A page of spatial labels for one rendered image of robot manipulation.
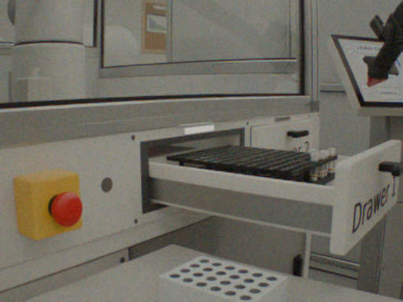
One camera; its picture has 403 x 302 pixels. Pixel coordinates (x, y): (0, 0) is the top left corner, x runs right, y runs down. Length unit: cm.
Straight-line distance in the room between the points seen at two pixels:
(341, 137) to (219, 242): 164
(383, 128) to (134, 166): 106
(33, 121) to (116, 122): 14
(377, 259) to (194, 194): 111
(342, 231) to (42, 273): 38
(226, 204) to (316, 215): 13
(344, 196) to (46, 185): 34
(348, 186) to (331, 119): 197
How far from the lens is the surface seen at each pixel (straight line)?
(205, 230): 85
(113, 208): 64
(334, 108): 245
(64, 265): 61
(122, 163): 64
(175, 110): 71
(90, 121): 60
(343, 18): 246
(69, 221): 50
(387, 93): 143
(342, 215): 51
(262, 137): 92
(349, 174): 49
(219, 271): 52
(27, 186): 50
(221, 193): 60
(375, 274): 167
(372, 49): 155
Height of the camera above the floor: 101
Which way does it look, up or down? 8 degrees down
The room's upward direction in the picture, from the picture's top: straight up
